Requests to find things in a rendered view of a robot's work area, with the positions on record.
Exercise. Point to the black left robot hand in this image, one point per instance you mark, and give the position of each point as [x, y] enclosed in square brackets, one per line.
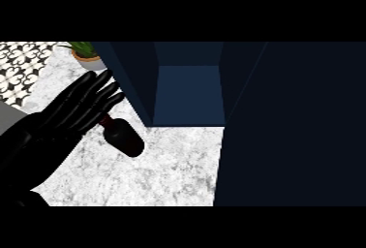
[52, 129]

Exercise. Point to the dark red wine bottle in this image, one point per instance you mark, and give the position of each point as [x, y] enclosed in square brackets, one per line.
[123, 137]

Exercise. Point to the dark blue cabinet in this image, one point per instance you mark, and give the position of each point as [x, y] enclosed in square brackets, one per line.
[188, 93]

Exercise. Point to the dark blue cabinet door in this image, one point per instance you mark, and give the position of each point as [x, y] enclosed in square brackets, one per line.
[296, 129]

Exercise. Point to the potted green plant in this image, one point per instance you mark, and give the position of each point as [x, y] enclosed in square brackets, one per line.
[88, 56]

